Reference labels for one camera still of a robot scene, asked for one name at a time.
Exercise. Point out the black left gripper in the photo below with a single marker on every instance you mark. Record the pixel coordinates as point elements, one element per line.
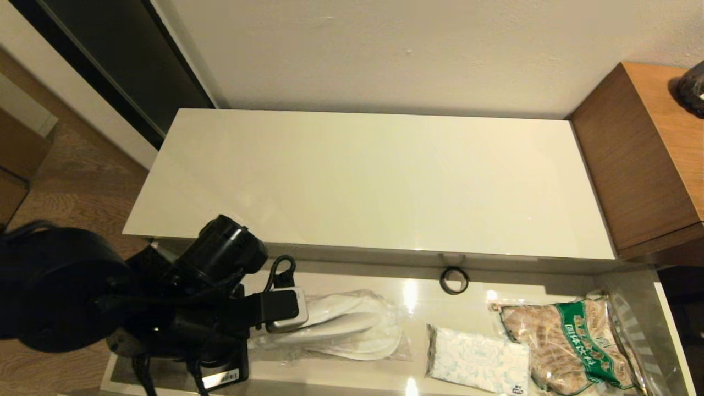
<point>220,357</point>

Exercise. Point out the tissue pack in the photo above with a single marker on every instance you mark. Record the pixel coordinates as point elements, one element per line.
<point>478,360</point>

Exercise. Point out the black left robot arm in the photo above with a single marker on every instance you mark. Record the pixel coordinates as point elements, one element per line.
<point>66,286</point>

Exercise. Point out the white slippers in plastic bag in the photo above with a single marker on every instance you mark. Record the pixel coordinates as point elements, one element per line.
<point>352,324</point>

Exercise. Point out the brown wooden furniture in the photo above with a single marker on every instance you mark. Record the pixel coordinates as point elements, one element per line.
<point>16,148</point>

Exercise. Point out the dark sliding door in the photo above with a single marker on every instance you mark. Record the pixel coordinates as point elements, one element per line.
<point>126,66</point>

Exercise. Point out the snack bag with green label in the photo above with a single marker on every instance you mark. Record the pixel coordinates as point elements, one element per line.
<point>566,341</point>

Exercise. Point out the brown wooden side cabinet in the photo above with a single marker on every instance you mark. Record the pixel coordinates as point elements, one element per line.
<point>643,165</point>

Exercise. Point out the dark round ornament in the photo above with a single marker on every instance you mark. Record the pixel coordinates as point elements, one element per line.
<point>692,91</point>

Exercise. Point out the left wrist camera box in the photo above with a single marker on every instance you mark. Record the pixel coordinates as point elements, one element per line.
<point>294,319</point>

